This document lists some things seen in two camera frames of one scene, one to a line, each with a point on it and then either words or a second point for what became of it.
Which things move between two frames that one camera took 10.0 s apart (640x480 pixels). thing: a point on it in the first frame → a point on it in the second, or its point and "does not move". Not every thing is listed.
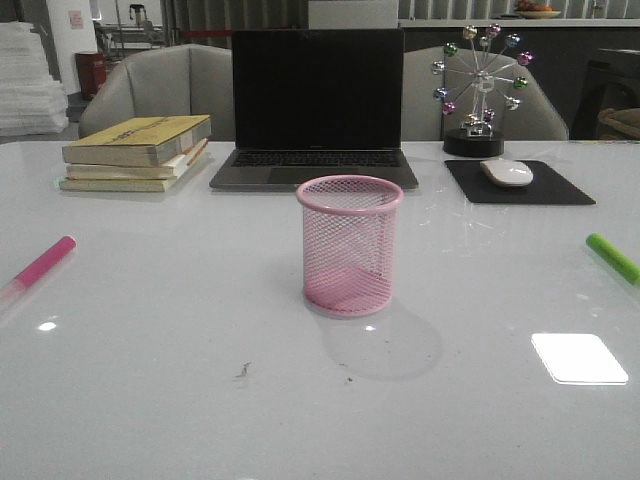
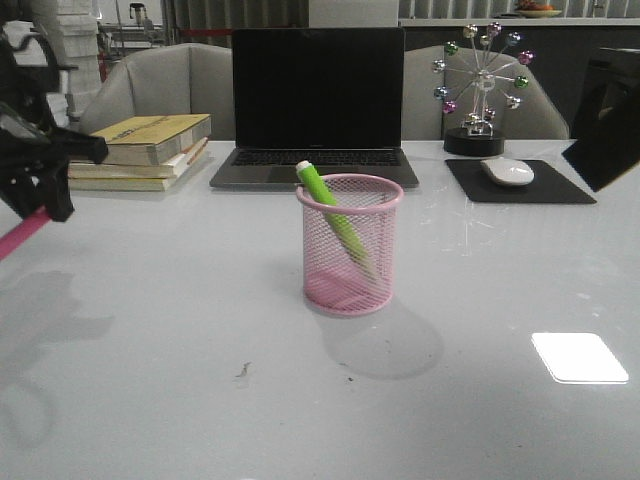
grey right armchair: [444, 85] does not move
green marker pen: [612, 255] → [329, 204]
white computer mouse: [511, 173] does not move
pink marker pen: [38, 267] → [24, 229]
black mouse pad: [546, 188] does not move
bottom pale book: [94, 184] does not move
